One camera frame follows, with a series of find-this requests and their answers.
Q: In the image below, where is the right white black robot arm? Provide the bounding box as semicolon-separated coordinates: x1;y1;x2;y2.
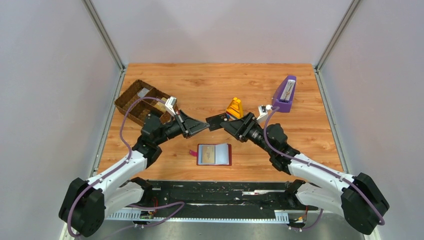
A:
220;112;390;235

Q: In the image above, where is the white slotted cable duct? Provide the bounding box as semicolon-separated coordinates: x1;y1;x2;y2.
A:
105;210;290;224

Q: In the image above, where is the silver card in basket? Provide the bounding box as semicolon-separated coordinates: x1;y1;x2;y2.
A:
137;87;150;99

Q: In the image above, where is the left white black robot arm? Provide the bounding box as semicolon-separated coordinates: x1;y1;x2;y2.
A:
58;110;210;237

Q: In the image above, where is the red leather card holder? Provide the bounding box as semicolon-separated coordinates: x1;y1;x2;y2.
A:
189;143;232;166

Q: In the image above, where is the purple metronome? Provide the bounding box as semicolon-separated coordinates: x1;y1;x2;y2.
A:
271;75;297;113

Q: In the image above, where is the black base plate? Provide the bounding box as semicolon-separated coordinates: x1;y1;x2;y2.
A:
120;180;319;220

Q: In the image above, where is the yellow toy truck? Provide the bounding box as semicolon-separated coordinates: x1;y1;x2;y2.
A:
225;97;244;120

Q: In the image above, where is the gold card in basket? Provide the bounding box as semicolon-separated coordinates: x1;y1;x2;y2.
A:
154;101;167;113

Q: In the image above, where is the brown woven divided basket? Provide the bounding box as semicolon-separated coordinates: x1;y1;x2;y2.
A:
114;79;172;127

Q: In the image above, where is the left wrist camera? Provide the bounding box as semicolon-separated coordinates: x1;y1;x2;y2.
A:
164;96;177;117

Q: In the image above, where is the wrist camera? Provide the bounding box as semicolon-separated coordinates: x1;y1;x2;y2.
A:
256;104;273;124
164;96;177;117

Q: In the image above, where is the black VIP card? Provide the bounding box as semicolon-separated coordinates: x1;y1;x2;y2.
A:
205;113;228;132

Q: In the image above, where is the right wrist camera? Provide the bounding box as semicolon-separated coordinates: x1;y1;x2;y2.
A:
256;104;273;124

